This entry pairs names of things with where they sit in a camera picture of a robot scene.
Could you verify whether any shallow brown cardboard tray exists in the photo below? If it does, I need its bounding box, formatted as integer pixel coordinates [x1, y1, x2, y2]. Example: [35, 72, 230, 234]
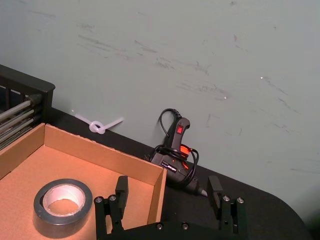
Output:
[0, 122, 168, 240]

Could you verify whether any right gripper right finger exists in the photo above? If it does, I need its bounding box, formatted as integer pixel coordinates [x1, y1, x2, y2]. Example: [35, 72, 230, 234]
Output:
[206, 175, 247, 235]

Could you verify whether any roll of silver tape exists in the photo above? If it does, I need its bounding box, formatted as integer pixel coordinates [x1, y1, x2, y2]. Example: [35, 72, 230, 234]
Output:
[33, 178, 94, 240]

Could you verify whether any black corded tool red switch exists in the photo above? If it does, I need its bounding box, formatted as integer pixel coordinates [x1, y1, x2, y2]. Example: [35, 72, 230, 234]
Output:
[144, 108, 208, 198]

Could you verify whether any black table cloth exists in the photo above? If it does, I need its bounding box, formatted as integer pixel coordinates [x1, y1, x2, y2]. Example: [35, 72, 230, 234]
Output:
[46, 106, 315, 240]

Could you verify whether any black rack with steel bars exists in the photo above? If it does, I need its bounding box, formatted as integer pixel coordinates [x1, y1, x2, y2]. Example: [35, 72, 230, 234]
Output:
[0, 64, 56, 152]

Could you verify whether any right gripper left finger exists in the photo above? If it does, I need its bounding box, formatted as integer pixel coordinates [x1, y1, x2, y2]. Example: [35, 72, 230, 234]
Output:
[93, 175, 130, 236]

